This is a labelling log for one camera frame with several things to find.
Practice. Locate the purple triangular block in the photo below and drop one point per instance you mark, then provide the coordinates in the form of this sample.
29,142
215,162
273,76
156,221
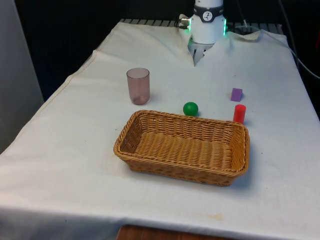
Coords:
236,94

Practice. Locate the wicker basket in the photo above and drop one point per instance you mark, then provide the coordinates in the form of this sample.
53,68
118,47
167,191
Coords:
182,147

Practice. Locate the red cylinder block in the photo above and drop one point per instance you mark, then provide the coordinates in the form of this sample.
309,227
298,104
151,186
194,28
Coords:
239,113

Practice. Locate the green ball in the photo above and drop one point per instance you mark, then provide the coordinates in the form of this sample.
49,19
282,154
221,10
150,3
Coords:
190,109

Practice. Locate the see-through pink cup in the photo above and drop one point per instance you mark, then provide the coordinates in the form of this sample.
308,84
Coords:
138,86

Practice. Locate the pale locker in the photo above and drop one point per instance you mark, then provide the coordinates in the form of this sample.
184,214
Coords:
15,75

